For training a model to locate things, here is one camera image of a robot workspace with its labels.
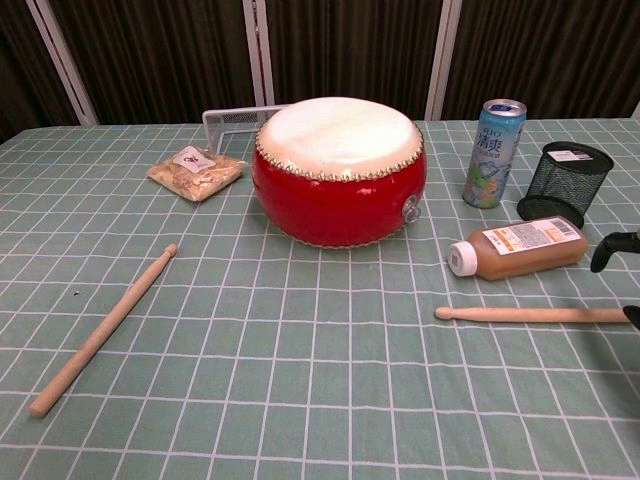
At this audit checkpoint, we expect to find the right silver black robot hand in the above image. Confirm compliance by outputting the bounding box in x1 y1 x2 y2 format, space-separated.
589 229 640 332

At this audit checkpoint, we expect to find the wooden drumstick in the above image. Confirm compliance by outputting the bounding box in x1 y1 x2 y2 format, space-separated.
434 306 630 325
28 243 179 418

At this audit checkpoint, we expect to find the red drum with white skin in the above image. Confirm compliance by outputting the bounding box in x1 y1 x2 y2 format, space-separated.
251 96 425 249

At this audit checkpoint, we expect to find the black mesh pen holder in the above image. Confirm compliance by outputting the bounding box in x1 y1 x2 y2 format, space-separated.
516 141 615 229

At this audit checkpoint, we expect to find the brown drink bottle white cap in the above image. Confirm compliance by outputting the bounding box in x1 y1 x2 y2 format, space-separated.
447 215 590 283

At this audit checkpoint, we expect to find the light blue drink can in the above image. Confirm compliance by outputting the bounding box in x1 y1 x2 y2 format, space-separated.
462 98 529 210

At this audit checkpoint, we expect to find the green grid tablecloth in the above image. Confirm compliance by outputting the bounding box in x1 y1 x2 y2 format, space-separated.
0 117 640 480

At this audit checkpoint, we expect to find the clear bag of snacks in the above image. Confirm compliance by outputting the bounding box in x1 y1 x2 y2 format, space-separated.
146 145 246 203

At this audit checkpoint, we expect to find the white partition frame post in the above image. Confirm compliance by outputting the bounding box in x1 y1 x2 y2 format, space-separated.
425 0 464 121
242 0 277 108
30 0 99 126

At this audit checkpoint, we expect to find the white wire mesh basket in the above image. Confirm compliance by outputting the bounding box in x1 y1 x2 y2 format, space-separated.
201 103 287 151

